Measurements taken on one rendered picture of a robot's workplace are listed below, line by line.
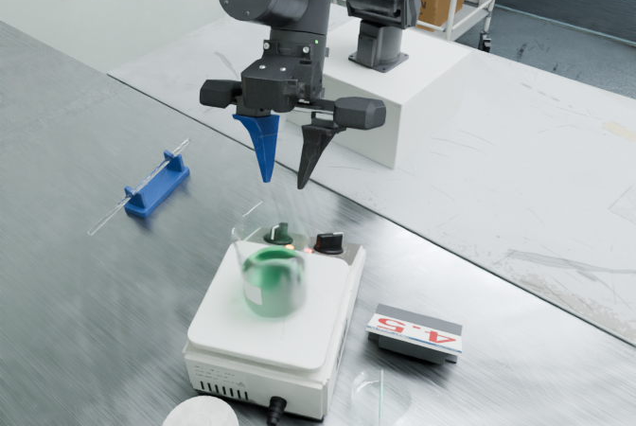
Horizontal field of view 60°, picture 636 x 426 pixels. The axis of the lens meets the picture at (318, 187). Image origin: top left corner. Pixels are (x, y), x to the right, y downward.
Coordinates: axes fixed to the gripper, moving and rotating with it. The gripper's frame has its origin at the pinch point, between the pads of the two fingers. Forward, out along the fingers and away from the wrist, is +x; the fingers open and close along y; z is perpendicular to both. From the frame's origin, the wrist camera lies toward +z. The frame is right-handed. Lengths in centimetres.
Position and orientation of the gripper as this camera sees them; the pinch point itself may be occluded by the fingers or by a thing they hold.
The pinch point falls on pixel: (286, 153)
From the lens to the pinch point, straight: 57.6
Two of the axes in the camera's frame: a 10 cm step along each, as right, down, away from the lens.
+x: -1.1, 9.7, 2.2
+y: 9.3, 1.8, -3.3
